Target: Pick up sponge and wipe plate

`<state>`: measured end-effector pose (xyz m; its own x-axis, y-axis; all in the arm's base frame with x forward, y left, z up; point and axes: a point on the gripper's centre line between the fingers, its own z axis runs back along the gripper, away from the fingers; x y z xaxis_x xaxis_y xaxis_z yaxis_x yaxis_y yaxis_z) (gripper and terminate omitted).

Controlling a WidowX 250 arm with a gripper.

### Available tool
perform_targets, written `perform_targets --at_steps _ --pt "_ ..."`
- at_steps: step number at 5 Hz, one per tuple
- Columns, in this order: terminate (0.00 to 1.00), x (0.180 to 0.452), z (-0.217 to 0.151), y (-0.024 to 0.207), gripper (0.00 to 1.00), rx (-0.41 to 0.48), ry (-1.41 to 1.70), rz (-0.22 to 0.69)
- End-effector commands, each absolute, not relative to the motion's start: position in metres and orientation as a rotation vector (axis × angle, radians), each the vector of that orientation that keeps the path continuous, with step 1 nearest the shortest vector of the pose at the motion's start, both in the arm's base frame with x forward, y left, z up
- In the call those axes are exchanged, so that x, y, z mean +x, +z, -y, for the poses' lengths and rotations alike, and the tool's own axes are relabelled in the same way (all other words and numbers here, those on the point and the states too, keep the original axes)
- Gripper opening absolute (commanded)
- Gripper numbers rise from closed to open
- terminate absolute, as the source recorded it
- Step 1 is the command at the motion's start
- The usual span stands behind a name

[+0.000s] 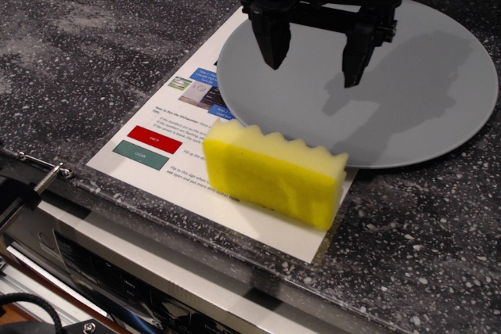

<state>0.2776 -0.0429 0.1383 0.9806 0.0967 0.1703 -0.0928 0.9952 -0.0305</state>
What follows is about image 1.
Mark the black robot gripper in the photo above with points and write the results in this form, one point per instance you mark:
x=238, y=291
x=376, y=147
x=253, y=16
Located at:
x=366, y=24

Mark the yellow sponge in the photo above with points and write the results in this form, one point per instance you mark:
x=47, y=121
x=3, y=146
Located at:
x=286, y=176

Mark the grey round plate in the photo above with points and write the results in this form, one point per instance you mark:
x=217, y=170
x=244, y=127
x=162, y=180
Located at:
x=422, y=95

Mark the laminated dishwasher instruction sheet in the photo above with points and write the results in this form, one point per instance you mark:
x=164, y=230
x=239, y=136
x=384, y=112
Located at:
x=159, y=150

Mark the metal clamp with spring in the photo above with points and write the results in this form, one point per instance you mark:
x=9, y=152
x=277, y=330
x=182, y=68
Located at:
x=25, y=175

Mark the black bracket with screw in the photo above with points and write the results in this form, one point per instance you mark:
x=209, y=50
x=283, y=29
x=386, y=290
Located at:
x=90, y=326

